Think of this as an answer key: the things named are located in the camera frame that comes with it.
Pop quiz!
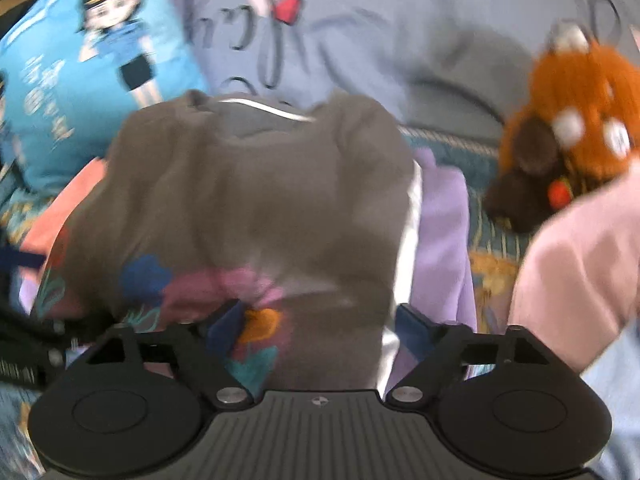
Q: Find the pink cloth under plush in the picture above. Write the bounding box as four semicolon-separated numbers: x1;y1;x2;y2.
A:
508;162;639;372

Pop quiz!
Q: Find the blue floral quilted blanket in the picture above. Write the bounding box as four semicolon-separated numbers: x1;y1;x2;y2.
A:
0;123;536;480

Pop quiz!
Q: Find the grey garment with pink cuffs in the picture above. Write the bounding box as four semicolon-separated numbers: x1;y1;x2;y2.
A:
32;91;418;392

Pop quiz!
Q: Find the folded white garment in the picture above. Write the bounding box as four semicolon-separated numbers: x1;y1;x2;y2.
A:
376;162;422;398

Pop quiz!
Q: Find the folded purple garment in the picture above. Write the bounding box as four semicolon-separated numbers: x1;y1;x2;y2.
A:
17;148;476;392

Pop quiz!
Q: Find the light blue garment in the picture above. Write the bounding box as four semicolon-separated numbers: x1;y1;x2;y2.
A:
582;322;640;479

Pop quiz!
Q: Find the grey printed sofa cover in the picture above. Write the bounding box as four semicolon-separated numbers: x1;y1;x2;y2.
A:
174;0;639;143

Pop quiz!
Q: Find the folded coral pink garment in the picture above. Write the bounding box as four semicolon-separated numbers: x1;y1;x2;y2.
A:
21;158;107;256

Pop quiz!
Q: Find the red panda plush toy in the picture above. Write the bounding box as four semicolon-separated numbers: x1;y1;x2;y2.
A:
483;21;639;233

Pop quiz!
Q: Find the blue cartoon police cushion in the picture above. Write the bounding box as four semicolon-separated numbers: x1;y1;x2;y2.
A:
1;0;206;194

